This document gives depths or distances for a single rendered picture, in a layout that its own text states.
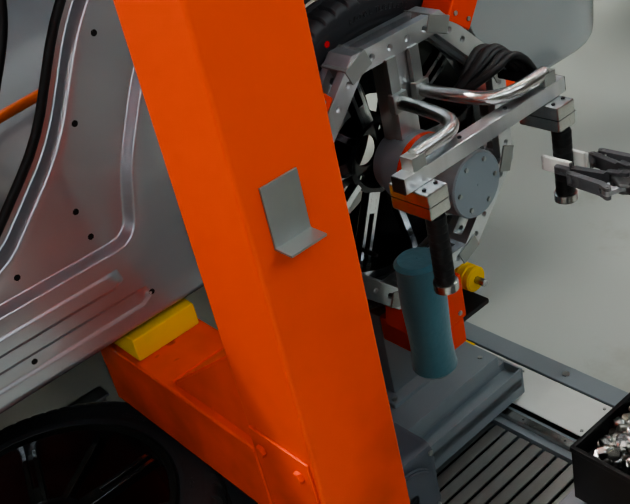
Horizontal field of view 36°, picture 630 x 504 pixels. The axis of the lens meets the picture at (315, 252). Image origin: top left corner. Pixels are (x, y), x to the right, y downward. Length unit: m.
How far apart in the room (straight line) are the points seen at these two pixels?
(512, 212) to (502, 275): 0.37
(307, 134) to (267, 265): 0.17
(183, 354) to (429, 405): 0.68
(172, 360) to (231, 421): 0.23
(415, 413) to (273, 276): 1.06
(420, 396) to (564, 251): 0.99
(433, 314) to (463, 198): 0.23
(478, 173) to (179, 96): 0.75
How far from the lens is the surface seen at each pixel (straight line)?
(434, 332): 1.83
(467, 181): 1.73
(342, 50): 1.70
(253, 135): 1.13
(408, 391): 2.26
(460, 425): 2.27
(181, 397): 1.70
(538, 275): 2.98
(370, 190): 1.92
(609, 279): 2.95
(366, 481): 1.50
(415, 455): 1.87
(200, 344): 1.80
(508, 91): 1.71
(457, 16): 1.85
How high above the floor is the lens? 1.71
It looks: 31 degrees down
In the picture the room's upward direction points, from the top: 13 degrees counter-clockwise
